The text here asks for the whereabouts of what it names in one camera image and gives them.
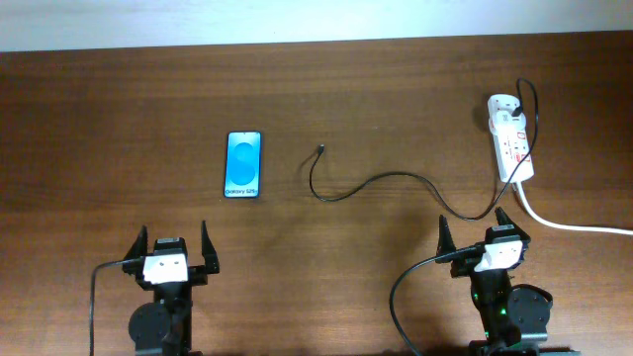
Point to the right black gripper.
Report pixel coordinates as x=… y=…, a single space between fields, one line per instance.
x=463 y=266

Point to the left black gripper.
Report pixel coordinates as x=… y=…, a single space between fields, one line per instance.
x=197 y=276

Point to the blue Samsung Galaxy smartphone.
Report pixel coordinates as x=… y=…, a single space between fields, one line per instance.
x=243 y=165

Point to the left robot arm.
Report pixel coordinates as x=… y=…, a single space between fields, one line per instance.
x=163 y=327

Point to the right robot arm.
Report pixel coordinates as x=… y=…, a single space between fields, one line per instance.
x=514 y=317

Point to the white power strip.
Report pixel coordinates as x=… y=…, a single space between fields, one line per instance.
x=507 y=125

